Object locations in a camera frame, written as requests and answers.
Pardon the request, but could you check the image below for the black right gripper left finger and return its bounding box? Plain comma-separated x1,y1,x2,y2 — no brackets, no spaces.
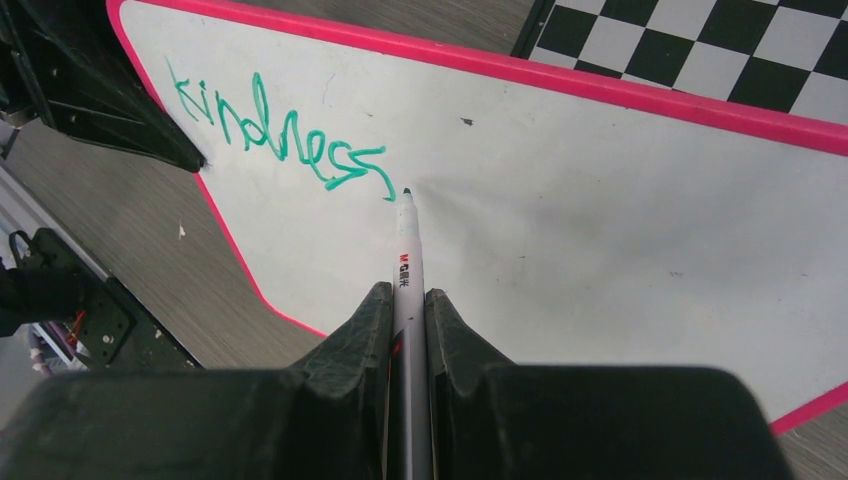
1,282,392,479

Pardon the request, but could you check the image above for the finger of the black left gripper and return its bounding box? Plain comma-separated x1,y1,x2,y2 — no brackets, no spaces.
1,0,205,173

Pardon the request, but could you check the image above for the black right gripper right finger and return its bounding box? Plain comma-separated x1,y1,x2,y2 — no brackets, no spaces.
425,289,793,479

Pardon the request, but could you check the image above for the green whiteboard marker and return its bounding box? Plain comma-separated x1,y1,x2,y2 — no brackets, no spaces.
387,188,434,479

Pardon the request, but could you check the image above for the red-framed whiteboard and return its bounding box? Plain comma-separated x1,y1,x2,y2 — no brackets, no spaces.
107,1,847,432

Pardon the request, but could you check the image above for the black and white chessboard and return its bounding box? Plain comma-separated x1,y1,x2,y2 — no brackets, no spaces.
512,0,847,124

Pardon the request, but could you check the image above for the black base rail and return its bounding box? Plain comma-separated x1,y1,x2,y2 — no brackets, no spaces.
1,227,200,371

